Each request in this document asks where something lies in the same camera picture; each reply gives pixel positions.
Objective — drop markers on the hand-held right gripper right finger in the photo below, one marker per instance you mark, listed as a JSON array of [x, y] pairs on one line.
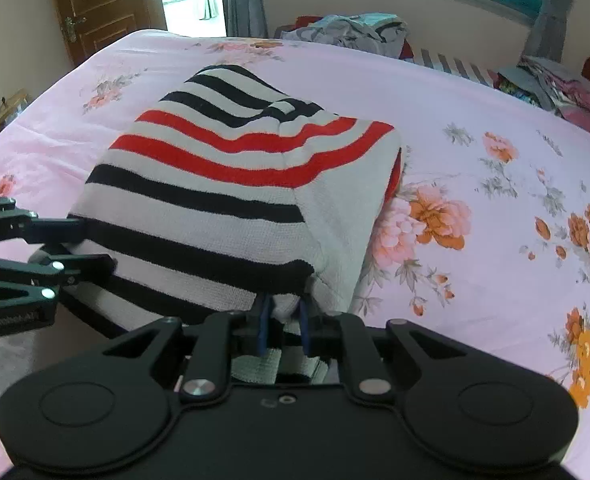
[[304, 327]]

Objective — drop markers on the red cloth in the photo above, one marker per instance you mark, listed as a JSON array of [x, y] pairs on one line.
[[406, 50]]

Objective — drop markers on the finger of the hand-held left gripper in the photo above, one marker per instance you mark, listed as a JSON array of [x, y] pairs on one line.
[[75, 266], [50, 229]]

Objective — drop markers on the brown wooden door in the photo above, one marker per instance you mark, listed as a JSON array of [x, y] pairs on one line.
[[105, 5]]

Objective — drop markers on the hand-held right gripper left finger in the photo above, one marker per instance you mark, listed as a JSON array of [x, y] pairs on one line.
[[262, 325]]

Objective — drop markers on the wooden rack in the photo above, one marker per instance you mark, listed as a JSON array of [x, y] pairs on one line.
[[5, 110]]

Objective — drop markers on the pink floral bed sheet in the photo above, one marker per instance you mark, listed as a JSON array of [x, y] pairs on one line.
[[475, 135]]

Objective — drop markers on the grey white striped cloth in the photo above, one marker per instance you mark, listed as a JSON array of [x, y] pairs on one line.
[[450, 67]]

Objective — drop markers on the stack of folded clothes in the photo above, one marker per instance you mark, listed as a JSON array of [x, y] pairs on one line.
[[560, 90]]

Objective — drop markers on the pile of grey clothes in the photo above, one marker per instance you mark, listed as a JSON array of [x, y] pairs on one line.
[[345, 32]]

